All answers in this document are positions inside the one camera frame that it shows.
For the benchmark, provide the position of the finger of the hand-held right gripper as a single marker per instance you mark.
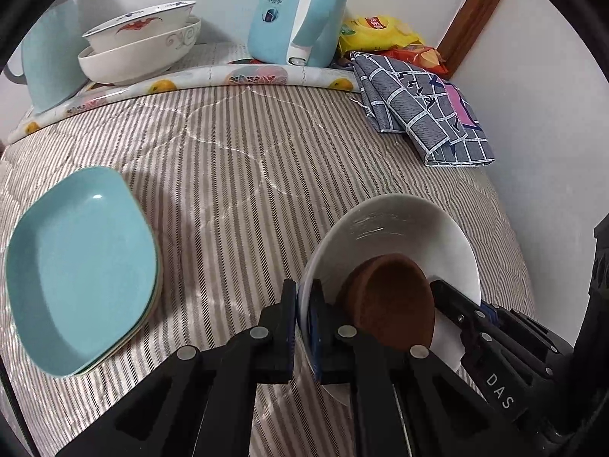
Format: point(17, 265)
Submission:
point(459, 312)
point(518, 333)

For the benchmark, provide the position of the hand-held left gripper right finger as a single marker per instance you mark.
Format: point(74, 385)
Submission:
point(318, 342)

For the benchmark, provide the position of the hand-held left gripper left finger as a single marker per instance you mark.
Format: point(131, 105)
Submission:
point(288, 323)

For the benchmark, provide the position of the small brown bowl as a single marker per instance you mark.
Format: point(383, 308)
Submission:
point(348, 295)
point(395, 304)

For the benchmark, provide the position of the large white bowl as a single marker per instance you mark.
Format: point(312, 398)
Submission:
point(395, 228)

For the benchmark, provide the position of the green square plate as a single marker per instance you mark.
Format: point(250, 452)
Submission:
point(152, 305)

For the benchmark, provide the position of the blue square plate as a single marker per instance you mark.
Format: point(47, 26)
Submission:
point(81, 266)

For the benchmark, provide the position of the striped quilt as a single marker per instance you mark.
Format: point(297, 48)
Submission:
point(238, 176)

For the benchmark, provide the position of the folded grey checked cloth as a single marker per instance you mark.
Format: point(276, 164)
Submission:
point(428, 114)

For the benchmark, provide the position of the red orange snack bag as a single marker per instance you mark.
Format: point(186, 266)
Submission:
point(423, 57)

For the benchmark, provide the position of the fruit print table mat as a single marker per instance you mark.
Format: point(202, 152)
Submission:
point(200, 78)

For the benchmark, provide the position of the yellow snack bag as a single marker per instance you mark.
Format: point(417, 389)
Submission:
point(380, 33)

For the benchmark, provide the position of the white bowl grey scroll print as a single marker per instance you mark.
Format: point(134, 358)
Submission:
point(142, 64)

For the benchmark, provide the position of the light blue electric kettle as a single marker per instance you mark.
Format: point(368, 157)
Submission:
point(280, 14)

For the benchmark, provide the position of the white bowl red blue print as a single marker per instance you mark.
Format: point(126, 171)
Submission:
point(142, 33)

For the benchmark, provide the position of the teal thermos jug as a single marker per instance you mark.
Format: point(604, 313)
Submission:
point(47, 57)

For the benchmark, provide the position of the brown wooden frame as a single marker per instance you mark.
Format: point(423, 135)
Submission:
point(476, 9)

